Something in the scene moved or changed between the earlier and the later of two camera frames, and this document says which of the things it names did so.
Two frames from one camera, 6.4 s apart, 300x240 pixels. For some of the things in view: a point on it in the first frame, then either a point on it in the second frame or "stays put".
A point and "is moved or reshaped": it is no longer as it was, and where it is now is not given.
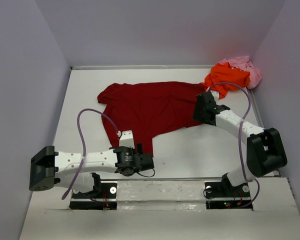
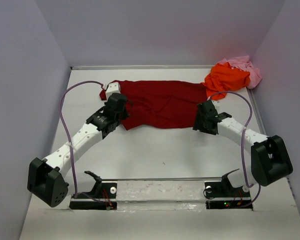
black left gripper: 138,149 → 124,114
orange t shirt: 222,78 stays put
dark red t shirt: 139,111 is moved or reshaped
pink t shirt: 243,63 stays put
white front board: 165,210 stays put
